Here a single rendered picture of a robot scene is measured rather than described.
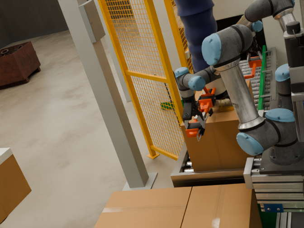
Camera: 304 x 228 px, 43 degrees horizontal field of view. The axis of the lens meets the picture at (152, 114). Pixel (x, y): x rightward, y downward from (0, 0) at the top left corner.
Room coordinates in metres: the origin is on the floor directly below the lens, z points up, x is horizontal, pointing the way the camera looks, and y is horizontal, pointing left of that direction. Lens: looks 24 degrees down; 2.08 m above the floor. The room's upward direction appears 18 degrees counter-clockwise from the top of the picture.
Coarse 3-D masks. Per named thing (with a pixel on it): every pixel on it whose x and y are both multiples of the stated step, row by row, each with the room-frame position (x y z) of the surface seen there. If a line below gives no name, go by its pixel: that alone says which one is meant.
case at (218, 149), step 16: (224, 112) 2.25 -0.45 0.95; (208, 128) 2.18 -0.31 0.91; (224, 128) 2.14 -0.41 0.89; (192, 144) 2.24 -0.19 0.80; (208, 144) 2.19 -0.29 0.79; (224, 144) 2.15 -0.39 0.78; (192, 160) 2.25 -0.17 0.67; (208, 160) 2.21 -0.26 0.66; (224, 160) 2.16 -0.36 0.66; (240, 160) 2.11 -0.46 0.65
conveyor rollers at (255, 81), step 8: (240, 64) 4.07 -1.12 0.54; (248, 64) 4.02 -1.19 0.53; (248, 72) 3.77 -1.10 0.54; (256, 72) 3.68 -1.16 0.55; (256, 80) 3.50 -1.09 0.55; (256, 88) 3.32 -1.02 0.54; (256, 96) 3.15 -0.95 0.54; (256, 104) 2.99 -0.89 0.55; (264, 104) 2.96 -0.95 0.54; (192, 168) 2.35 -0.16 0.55
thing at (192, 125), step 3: (189, 123) 1.95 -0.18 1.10; (192, 123) 1.93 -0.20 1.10; (195, 123) 1.92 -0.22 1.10; (198, 123) 1.91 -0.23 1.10; (189, 126) 1.91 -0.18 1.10; (192, 126) 1.90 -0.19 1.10; (195, 126) 1.89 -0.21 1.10; (198, 126) 1.88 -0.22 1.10; (186, 129) 1.89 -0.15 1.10; (189, 129) 1.88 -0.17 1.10; (192, 129) 1.87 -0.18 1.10; (195, 129) 1.86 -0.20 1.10; (198, 129) 1.86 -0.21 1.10; (186, 132) 1.89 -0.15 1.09; (189, 132) 1.88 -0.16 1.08; (189, 135) 1.88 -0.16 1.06; (198, 135) 1.86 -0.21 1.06
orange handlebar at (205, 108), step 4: (256, 64) 2.56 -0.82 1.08; (252, 68) 2.48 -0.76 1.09; (252, 72) 2.41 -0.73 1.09; (244, 76) 2.39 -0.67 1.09; (248, 76) 2.37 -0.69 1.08; (252, 76) 2.37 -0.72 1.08; (212, 92) 2.30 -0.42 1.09; (200, 104) 2.18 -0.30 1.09; (208, 104) 2.13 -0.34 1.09; (204, 108) 2.10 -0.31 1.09; (208, 108) 2.11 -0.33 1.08; (208, 112) 2.09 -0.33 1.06; (196, 120) 1.99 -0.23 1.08; (192, 132) 1.86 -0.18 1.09; (196, 132) 1.85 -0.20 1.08
